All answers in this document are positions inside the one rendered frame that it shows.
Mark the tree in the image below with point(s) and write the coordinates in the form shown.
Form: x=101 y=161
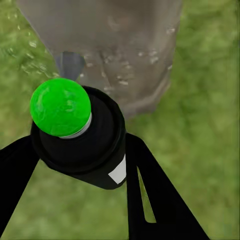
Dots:
x=92 y=28

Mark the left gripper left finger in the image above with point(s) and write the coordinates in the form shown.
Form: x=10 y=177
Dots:
x=17 y=163

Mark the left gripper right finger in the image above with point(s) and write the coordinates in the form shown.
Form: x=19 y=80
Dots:
x=174 y=220

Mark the pesticide atomizer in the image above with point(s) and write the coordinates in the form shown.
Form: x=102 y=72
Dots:
x=78 y=130

